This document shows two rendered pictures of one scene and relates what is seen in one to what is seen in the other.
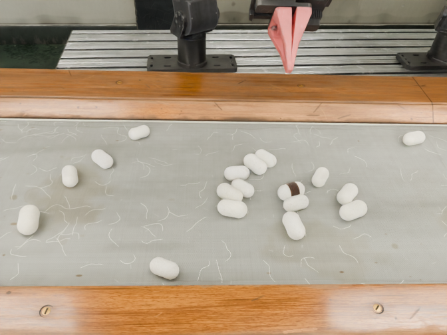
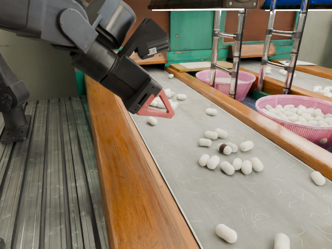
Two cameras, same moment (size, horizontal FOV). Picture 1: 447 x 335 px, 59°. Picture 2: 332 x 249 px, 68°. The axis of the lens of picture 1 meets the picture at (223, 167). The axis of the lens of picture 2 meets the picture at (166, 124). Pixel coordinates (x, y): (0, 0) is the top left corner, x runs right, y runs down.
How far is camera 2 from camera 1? 0.70 m
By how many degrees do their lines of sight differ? 84
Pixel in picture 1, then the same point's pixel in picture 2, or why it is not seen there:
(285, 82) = (114, 155)
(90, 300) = not seen: outside the picture
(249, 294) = (301, 146)
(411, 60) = (16, 136)
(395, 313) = (267, 121)
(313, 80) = (106, 145)
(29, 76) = not seen: outside the picture
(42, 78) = not seen: outside the picture
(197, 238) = (284, 176)
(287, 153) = (187, 157)
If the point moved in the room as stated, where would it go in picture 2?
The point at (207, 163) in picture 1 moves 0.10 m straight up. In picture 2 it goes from (224, 186) to (229, 139)
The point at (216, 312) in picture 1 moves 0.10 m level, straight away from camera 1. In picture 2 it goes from (319, 152) to (278, 158)
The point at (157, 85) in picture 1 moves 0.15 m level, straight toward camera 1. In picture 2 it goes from (149, 234) to (237, 200)
